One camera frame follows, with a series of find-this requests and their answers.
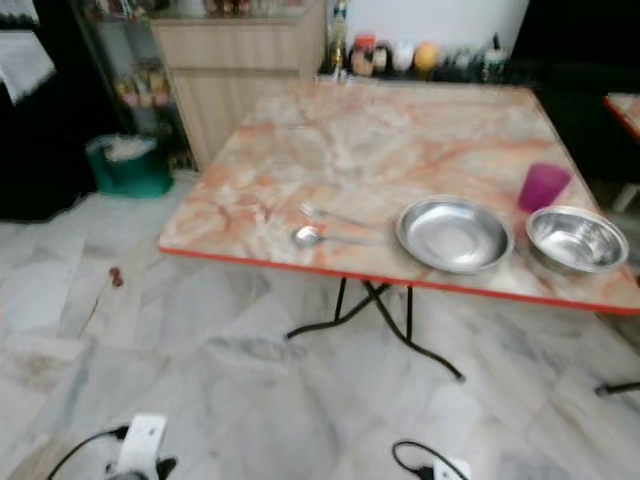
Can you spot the black tall furniture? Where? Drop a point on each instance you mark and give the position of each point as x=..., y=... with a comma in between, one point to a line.
x=35, y=155

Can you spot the small red floor object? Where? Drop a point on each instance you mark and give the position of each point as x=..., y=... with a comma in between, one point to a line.
x=117, y=277

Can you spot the green basket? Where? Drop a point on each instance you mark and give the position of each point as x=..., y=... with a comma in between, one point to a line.
x=130, y=172

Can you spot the white lace cloth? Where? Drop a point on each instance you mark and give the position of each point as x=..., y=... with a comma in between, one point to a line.
x=24, y=62

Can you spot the glass display shelf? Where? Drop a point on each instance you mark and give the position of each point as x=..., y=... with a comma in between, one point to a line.
x=140, y=85

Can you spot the light wooden cabinet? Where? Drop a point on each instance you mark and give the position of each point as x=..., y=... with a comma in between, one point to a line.
x=225, y=85

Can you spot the steel spoon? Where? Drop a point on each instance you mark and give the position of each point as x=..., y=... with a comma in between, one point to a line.
x=306, y=236

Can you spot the steel fork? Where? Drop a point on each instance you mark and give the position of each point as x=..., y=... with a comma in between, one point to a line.
x=313, y=211

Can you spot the tall gold green bottle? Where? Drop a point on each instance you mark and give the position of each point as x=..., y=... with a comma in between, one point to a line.
x=338, y=42

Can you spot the red lidded jar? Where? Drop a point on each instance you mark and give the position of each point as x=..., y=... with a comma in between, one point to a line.
x=362, y=56

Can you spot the dark round jar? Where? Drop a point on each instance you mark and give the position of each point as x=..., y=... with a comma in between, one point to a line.
x=383, y=59

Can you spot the white ball ornament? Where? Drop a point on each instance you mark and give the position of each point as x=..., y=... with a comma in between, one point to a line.
x=403, y=57

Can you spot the round steel plate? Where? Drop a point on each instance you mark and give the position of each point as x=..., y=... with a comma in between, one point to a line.
x=454, y=235

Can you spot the orange ball ornament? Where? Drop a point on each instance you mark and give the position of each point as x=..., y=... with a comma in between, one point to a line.
x=425, y=57

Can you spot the dark bottle with green label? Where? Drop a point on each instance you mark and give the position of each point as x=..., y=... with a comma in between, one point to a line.
x=493, y=62

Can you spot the purple plastic cup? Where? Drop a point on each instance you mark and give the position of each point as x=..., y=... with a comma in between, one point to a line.
x=544, y=187

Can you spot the steel bowl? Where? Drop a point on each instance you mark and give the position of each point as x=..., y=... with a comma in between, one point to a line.
x=577, y=241

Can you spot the black television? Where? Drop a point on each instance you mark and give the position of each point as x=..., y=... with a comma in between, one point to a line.
x=580, y=28

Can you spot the single black table leg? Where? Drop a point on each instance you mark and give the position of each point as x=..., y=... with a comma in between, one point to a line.
x=618, y=388

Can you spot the red edged marble side table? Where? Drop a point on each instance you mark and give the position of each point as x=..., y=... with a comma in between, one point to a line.
x=626, y=108

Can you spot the black crossed table leg frame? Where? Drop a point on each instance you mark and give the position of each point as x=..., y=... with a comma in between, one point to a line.
x=409, y=310

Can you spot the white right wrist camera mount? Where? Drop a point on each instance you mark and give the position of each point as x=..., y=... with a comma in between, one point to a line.
x=452, y=470

